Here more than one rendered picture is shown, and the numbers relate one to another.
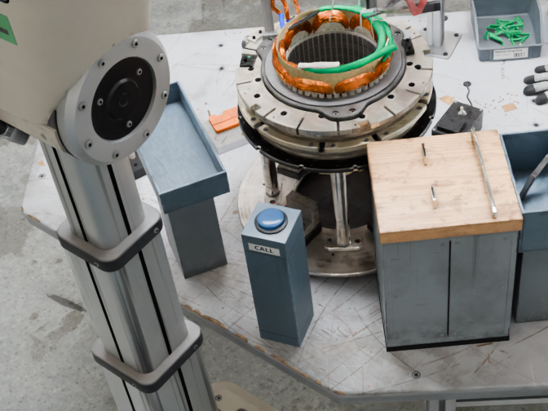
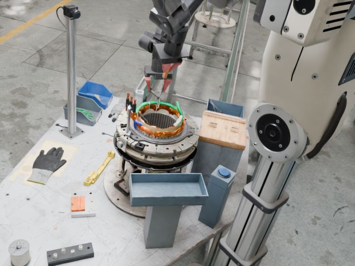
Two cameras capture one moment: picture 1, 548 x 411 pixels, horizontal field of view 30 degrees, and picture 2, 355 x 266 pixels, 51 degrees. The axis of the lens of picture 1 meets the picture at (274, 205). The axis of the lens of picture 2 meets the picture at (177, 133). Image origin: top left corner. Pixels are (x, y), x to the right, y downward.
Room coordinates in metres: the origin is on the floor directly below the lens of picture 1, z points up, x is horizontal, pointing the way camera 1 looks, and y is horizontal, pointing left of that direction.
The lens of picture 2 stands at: (1.27, 1.03, 1.91)
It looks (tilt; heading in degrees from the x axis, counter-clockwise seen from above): 36 degrees down; 268
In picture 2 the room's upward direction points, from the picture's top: 11 degrees clockwise
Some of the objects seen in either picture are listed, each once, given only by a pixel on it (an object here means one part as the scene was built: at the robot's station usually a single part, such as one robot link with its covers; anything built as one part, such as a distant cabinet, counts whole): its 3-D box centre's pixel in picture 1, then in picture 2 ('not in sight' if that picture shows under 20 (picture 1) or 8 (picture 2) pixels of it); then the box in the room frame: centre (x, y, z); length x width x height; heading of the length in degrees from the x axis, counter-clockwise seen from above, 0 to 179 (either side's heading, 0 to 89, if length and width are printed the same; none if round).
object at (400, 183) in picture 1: (440, 184); (223, 129); (1.05, -0.25, 1.05); 0.20 x 0.19 x 0.02; 86
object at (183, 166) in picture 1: (184, 196); (162, 213); (1.24, 0.15, 0.92); 0.25 x 0.11 x 0.28; 15
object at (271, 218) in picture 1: (270, 218); (224, 172); (1.04, 0.01, 1.04); 0.04 x 0.04 x 0.01
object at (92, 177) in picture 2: not in sight; (100, 167); (1.53, -0.16, 0.80); 0.22 x 0.04 x 0.03; 77
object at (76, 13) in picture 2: not in sight; (73, 12); (1.72, -0.38, 1.37); 0.06 x 0.04 x 0.04; 148
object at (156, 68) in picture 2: not in sight; (158, 65); (1.35, -0.26, 1.28); 0.10 x 0.07 x 0.07; 15
